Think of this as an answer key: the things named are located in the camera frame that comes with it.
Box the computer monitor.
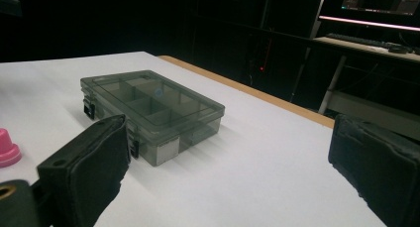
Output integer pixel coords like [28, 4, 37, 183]
[318, 0, 420, 33]

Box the pink plastic cap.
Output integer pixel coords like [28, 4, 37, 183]
[0, 127, 23, 169]

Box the grey transparent compartment box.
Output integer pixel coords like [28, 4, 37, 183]
[79, 69, 226, 168]

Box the black keyboard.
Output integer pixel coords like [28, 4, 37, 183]
[325, 33, 391, 51]

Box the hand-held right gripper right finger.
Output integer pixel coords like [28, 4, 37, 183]
[328, 113, 420, 227]

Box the black computer mouse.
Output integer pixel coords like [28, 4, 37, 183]
[387, 43, 414, 55]

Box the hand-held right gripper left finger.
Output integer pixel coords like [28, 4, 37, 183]
[36, 114, 132, 227]

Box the white metal frame desk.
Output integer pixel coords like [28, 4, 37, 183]
[290, 36, 420, 142]

